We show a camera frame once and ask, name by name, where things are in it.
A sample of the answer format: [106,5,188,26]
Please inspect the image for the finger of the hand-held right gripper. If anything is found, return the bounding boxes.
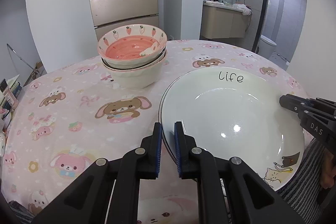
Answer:
[280,94,310,115]

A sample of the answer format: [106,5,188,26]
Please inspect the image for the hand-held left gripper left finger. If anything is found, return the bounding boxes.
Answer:
[30,122,163,224]

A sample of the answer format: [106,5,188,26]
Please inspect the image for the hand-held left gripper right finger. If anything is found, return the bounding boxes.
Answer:
[174,121,306,224]

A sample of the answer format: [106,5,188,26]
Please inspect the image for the white cartoon cat plate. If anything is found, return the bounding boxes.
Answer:
[161,67,305,191]

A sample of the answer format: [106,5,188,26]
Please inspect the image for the white pink-rimmed bowl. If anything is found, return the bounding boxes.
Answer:
[102,52,168,90]

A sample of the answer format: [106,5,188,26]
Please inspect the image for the pink strawberry print bowl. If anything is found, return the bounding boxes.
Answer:
[98,25,168,62]

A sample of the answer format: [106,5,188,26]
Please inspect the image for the person's right hand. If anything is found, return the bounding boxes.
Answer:
[321,148,336,189]

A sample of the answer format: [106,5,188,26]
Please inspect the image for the white toilet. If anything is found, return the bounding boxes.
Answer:
[260,35,277,56]

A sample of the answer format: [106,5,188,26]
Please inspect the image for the gray striped clothing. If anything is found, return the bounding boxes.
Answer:
[278,139,336,214]
[8,200,35,224]

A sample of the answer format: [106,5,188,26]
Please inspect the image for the pink cartoon print tablecloth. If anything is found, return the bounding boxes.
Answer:
[0,39,315,224]

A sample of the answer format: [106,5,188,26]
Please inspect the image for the white towel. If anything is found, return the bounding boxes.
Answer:
[232,4,252,16]

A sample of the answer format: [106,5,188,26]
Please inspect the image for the beige bathroom vanity cabinet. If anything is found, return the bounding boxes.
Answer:
[201,2,251,39]

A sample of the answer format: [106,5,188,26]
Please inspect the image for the small cardboard box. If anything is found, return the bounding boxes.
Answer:
[34,61,46,75]

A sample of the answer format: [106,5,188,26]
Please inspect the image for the stack of books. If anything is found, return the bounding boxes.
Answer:
[0,74,25,121]

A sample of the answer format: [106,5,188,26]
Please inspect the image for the thin metal rod stand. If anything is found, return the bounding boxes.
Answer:
[7,43,33,68]

